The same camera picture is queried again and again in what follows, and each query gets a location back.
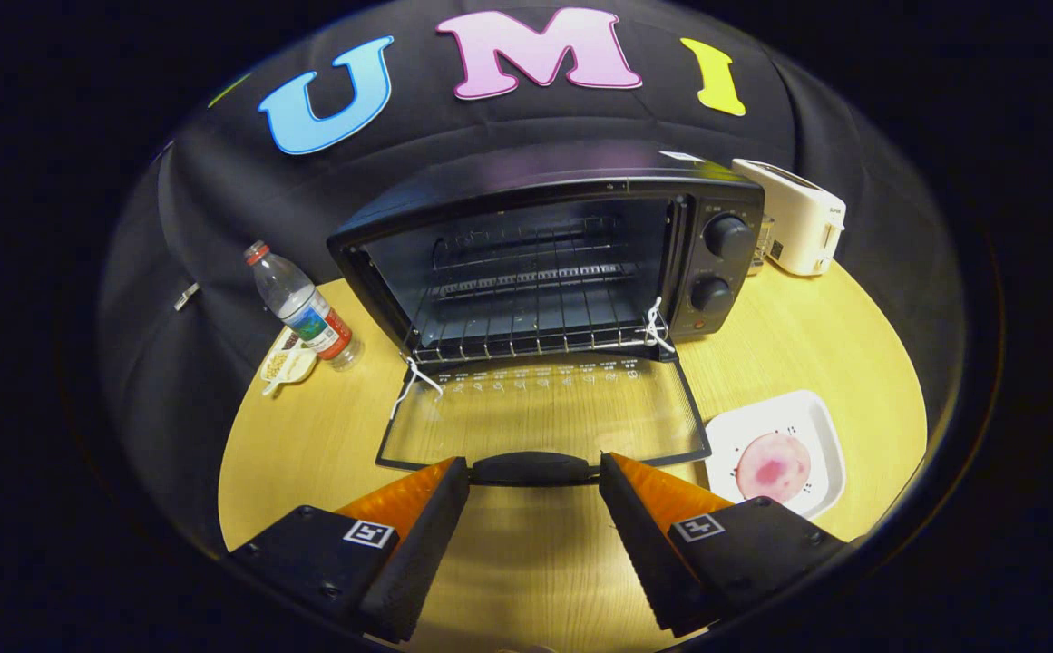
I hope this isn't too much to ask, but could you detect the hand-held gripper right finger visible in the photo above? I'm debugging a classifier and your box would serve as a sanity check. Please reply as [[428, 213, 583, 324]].
[[599, 452, 853, 638]]

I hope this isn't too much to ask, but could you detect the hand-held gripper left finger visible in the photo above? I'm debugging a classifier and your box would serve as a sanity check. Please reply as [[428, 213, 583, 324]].
[[227, 456, 473, 645]]

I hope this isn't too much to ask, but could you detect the pink ham slice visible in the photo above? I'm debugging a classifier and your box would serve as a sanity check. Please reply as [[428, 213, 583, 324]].
[[736, 432, 812, 504]]

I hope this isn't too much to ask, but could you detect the white square plate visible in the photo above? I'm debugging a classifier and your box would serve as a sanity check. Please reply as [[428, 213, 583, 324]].
[[704, 390, 847, 520]]

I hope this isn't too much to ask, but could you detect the black toaster oven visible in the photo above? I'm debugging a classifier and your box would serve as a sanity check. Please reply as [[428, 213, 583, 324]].
[[327, 141, 766, 488]]

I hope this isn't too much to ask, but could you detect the white bread toaster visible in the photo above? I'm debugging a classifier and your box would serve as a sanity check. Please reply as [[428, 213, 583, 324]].
[[731, 159, 847, 277]]

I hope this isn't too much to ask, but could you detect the clear plastic water bottle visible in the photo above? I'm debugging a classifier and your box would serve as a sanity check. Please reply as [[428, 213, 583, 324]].
[[244, 240, 364, 373]]

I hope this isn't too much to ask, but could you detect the clear mesh holder cup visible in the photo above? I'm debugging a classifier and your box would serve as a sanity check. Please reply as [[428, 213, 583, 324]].
[[748, 214, 777, 276]]

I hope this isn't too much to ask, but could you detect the white string tie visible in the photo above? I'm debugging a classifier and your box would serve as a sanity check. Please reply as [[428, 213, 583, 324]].
[[642, 297, 676, 355], [389, 356, 444, 420]]

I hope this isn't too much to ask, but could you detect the wire oven rack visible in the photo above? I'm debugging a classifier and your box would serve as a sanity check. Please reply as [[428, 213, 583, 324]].
[[408, 213, 672, 364]]

